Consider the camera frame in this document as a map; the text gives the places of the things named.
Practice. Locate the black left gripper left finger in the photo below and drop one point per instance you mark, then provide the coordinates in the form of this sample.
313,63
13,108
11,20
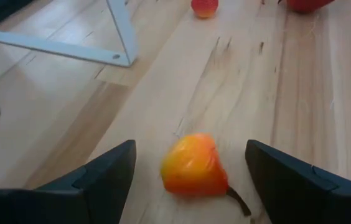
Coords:
69,202

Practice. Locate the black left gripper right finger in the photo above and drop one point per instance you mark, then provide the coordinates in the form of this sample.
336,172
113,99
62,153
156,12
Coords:
303,193

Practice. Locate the orange yellow toy fruit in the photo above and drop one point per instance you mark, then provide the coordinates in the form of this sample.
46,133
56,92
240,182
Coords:
191,165

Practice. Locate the dark red toy plum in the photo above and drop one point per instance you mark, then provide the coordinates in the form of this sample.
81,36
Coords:
306,4

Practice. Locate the red toy strawberry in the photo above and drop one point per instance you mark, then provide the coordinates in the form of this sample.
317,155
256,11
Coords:
205,7

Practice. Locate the white perforated shelf riser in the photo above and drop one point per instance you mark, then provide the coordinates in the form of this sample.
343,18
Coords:
124,31

